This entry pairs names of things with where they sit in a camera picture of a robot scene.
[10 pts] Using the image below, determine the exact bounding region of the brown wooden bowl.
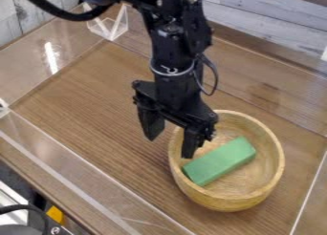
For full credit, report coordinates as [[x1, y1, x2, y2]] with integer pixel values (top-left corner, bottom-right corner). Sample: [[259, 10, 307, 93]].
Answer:
[[169, 110, 285, 212]]

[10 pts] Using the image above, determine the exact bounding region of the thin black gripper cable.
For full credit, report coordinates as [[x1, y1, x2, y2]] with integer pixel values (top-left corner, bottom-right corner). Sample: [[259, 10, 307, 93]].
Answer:
[[193, 53, 221, 97]]

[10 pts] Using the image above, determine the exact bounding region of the clear acrylic corner bracket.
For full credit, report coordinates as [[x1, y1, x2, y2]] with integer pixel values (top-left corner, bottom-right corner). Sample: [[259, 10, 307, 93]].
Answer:
[[87, 4, 130, 41]]

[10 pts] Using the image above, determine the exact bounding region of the yellow black device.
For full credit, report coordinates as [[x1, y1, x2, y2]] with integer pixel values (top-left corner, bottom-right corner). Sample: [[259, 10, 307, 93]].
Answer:
[[31, 193, 90, 235]]

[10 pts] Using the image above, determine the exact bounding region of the black cable bottom left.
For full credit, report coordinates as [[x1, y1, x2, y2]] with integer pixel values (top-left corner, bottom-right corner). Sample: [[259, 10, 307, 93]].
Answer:
[[0, 203, 50, 235]]

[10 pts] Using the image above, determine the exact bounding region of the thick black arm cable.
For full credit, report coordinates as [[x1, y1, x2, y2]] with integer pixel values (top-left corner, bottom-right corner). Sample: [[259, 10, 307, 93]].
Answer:
[[17, 0, 117, 23]]

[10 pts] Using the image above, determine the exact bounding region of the green rectangular block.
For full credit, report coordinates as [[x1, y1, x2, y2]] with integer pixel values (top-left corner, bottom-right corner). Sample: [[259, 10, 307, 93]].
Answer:
[[182, 137, 257, 186]]

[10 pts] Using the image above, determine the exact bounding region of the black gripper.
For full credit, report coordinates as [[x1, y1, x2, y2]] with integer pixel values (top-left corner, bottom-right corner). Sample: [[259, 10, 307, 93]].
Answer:
[[133, 63, 219, 159]]

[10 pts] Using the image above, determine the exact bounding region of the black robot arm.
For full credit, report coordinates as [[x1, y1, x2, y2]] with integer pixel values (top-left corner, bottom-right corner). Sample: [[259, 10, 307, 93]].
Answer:
[[85, 0, 219, 159]]

